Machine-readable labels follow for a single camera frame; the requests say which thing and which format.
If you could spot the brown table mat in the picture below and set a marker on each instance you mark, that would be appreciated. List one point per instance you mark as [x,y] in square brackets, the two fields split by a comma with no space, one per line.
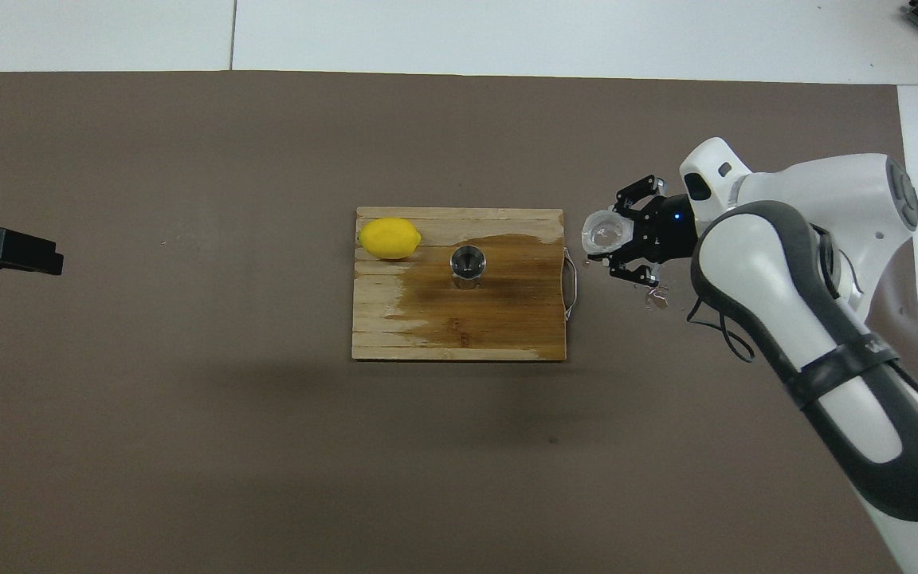
[188,414]

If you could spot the steel double jigger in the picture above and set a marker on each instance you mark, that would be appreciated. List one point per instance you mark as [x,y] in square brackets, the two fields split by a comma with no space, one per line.
[468,265]

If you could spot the yellow lemon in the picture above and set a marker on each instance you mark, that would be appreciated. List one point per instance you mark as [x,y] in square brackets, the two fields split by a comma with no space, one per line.
[389,238]

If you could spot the small water puddle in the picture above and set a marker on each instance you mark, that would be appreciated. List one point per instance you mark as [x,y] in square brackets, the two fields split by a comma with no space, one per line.
[657,300]

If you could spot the clear plastic cup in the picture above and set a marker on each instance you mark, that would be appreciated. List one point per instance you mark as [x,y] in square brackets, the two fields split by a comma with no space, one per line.
[606,233]

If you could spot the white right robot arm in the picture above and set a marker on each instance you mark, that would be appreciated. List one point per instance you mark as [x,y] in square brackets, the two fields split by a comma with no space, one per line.
[794,303]

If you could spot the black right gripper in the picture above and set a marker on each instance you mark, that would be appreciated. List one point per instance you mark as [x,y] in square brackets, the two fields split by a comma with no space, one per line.
[666,231]

